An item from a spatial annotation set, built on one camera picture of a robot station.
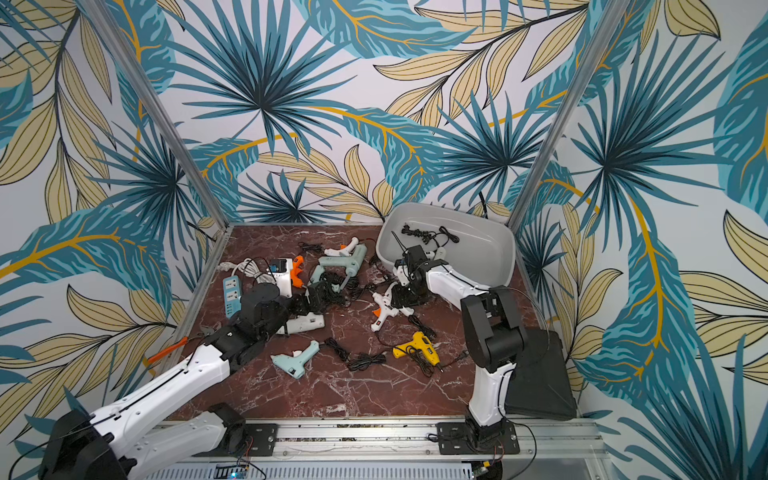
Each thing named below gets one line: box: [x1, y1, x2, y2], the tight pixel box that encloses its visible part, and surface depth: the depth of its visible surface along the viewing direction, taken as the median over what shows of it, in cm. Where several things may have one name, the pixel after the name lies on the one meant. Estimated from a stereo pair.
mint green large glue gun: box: [318, 244, 368, 290], surface depth 105 cm
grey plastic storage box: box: [376, 202, 517, 287], surface depth 118 cm
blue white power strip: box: [223, 275, 242, 319], surface depth 99 cm
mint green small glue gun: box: [270, 340, 320, 380], surface depth 86 cm
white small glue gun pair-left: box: [371, 292, 399, 332], surface depth 97 cm
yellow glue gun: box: [393, 331, 440, 366], surface depth 88 cm
